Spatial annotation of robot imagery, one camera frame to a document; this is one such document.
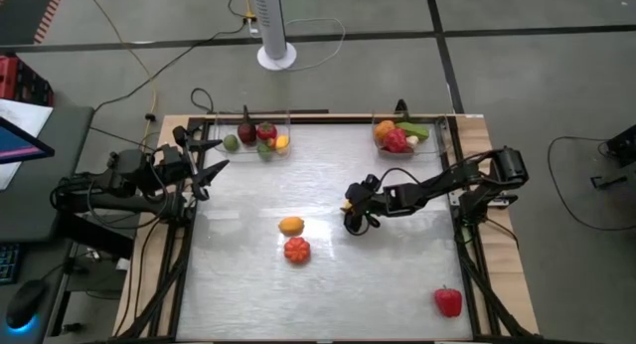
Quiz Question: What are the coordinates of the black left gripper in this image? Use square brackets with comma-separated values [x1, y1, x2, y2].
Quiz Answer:
[171, 124, 232, 203]

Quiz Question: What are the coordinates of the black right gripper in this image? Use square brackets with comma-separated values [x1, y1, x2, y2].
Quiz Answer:
[342, 181, 399, 237]

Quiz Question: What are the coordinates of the dark red fruit with stem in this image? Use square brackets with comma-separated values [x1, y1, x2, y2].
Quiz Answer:
[237, 104, 258, 146]

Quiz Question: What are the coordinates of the red fruit green top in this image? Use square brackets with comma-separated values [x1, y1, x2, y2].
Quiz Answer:
[256, 121, 278, 142]

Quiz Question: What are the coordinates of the orange-red tomato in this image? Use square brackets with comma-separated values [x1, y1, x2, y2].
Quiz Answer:
[283, 236, 312, 265]

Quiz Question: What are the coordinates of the red lumpy vegetable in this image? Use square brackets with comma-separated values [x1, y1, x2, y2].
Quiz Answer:
[381, 127, 409, 154]

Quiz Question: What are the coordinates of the orange round vegetable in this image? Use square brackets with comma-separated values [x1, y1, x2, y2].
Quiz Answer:
[373, 119, 397, 144]

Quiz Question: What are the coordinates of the green cucumber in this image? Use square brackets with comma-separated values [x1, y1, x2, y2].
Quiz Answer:
[396, 121, 431, 141]

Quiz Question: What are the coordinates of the red bell pepper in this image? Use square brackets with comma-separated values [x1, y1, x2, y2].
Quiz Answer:
[433, 285, 464, 319]

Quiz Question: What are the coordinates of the clear plastic basket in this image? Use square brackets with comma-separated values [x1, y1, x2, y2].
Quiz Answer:
[214, 110, 293, 162]
[371, 113, 441, 160]

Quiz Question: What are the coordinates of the white tower fan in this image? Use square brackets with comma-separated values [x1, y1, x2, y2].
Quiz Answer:
[249, 0, 298, 72]

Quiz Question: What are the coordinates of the grey desk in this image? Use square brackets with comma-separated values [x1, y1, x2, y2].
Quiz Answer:
[0, 104, 96, 244]

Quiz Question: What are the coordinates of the computer monitor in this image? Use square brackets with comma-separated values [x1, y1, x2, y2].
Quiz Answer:
[0, 115, 57, 166]

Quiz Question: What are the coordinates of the white paper sheet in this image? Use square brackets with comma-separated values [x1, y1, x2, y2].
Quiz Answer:
[0, 97, 55, 192]

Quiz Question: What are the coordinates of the red crate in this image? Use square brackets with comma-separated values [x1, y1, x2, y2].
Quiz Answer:
[0, 54, 55, 107]

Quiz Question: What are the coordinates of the black keyboard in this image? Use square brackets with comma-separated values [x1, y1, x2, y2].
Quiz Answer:
[0, 242, 24, 286]

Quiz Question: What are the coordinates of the black computer mouse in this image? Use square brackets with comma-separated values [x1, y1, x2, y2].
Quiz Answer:
[4, 277, 50, 331]

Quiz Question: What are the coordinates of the dark striped-edge floor mat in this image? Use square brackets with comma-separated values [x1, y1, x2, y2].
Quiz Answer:
[0, 0, 67, 46]

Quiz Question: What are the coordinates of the black floor device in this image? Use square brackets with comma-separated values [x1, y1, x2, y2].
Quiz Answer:
[589, 123, 636, 191]

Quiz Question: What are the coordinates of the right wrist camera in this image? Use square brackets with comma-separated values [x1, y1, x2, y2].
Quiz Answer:
[358, 173, 383, 192]

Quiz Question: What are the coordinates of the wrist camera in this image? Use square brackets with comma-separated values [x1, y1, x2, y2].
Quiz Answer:
[358, 173, 383, 192]
[158, 143, 185, 181]

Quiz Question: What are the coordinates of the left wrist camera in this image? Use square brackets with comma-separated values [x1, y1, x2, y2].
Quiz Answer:
[158, 143, 185, 181]

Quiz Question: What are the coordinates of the black looped cable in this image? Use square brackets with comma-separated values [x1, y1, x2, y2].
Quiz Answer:
[190, 86, 216, 114]

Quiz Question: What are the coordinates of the black table frame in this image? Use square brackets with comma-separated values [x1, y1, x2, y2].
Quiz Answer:
[111, 112, 546, 344]

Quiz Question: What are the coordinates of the long black floor cable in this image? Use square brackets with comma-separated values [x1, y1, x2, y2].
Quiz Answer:
[92, 0, 250, 114]

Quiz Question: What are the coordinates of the yellow cable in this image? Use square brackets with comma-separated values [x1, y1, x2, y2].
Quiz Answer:
[80, 0, 159, 151]

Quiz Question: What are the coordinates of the white floor cable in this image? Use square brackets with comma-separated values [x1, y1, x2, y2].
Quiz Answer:
[247, 17, 347, 73]

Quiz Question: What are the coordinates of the thin black floor cable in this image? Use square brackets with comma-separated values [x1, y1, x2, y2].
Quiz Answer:
[546, 134, 636, 233]

